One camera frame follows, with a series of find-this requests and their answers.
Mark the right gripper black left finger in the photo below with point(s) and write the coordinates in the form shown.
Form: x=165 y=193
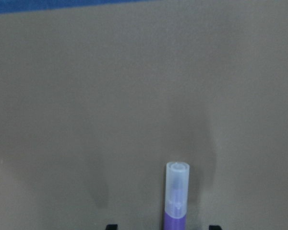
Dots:
x=111 y=227

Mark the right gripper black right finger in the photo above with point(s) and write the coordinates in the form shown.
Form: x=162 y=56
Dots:
x=215 y=227

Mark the purple highlighter pen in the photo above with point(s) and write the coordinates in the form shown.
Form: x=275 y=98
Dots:
x=176 y=195

